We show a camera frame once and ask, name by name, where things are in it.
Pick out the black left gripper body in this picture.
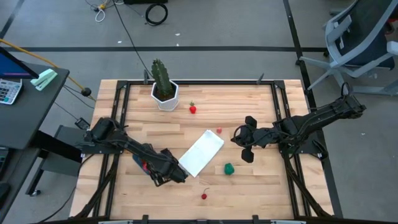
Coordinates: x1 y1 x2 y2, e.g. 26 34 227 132
149 148 184 187

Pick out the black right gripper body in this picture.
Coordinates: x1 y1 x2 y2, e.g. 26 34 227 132
230 126 276 149

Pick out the cactus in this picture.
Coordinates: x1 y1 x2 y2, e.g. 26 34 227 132
150 58 180 112

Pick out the teal plastic tupperware container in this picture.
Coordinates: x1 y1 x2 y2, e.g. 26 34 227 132
132 154 150 175

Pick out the white folded cloth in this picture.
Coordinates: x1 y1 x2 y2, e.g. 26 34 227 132
178 129 225 178

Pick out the small black power adapter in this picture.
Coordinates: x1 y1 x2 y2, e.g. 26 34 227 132
74 117 91 131

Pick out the grey mesh office chair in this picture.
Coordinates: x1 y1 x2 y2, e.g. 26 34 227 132
300 0 398 97

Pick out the black office desk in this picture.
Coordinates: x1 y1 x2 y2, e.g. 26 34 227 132
0 62 84 224

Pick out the mint green stapler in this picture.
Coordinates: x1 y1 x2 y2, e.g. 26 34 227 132
30 68 58 91

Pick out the grey desk calculator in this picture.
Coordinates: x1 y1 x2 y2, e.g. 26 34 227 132
0 78 23 106

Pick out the blue-screen monitor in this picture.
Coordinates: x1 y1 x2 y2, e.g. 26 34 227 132
0 46 40 80

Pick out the long black floor cable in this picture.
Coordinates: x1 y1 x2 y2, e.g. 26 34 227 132
112 0 153 78

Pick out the black coiled floor cable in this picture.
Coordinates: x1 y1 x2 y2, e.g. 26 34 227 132
144 2 169 27

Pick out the white looped floor cable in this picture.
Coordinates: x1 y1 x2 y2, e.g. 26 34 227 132
95 7 107 24

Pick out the yellow floor cable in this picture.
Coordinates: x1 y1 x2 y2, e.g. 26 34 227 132
0 38 96 102

